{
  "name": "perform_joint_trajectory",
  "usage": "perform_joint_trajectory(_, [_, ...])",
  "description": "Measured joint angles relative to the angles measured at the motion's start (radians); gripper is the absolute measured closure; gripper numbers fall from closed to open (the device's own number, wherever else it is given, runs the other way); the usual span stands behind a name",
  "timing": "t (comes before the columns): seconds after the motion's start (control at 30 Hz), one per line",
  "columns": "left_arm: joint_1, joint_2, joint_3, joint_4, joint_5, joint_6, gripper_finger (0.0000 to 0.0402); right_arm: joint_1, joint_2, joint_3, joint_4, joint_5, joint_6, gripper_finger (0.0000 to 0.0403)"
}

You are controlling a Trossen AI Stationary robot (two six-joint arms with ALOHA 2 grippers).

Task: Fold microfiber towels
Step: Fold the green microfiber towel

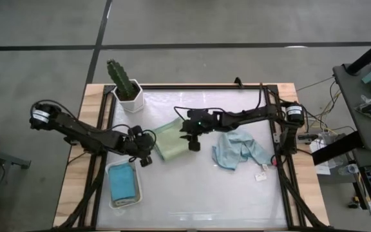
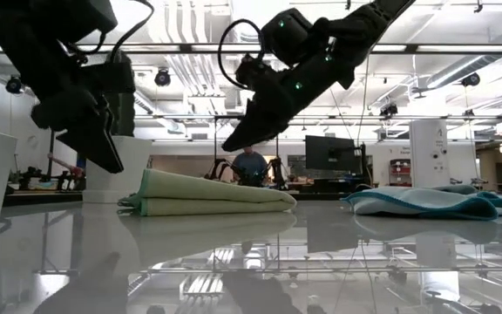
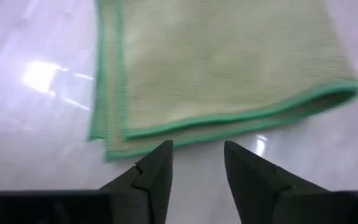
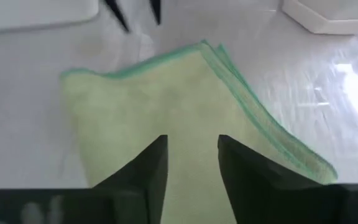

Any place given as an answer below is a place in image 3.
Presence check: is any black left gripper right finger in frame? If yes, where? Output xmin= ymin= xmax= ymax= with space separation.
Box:
xmin=224 ymin=140 xmax=358 ymax=224

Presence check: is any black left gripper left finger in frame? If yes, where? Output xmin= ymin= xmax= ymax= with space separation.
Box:
xmin=0 ymin=139 xmax=174 ymax=224

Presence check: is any pale green microfiber towel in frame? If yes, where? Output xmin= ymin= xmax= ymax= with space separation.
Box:
xmin=88 ymin=0 xmax=358 ymax=162

